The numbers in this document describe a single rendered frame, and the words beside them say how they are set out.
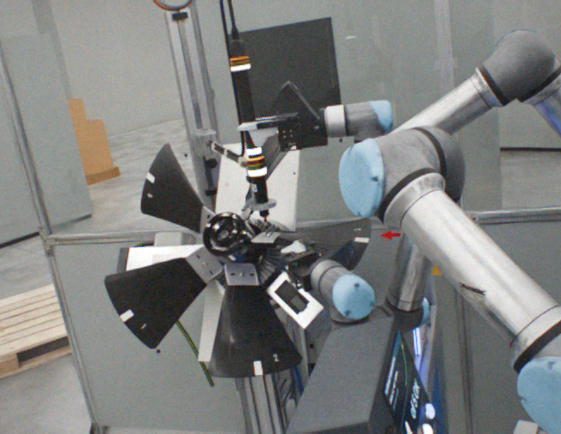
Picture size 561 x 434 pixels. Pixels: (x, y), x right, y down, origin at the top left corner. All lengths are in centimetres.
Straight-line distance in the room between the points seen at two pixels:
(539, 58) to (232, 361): 92
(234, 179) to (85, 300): 115
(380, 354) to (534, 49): 72
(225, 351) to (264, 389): 44
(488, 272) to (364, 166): 24
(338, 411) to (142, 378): 220
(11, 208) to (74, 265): 422
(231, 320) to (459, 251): 75
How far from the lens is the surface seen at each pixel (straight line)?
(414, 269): 121
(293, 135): 148
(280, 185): 189
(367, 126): 146
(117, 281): 167
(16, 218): 704
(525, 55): 132
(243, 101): 150
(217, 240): 156
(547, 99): 145
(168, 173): 174
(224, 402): 281
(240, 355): 149
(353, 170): 98
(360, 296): 118
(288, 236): 155
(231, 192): 194
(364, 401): 76
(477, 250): 90
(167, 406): 295
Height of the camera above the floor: 167
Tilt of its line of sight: 16 degrees down
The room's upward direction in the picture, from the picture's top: 9 degrees counter-clockwise
